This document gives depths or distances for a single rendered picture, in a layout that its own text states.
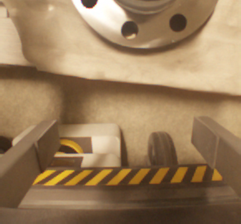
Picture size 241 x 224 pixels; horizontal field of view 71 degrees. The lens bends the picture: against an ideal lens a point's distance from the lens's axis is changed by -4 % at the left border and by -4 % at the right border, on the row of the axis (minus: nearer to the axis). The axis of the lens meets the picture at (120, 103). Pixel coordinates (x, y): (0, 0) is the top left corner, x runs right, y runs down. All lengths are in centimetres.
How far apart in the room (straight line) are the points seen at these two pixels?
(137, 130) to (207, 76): 28
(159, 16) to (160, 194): 26
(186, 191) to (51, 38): 33
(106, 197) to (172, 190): 8
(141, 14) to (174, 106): 32
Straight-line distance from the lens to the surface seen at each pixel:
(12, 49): 41
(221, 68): 39
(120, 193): 24
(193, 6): 33
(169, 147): 44
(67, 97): 54
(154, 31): 31
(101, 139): 42
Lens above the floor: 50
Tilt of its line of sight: 74 degrees down
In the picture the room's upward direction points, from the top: 180 degrees clockwise
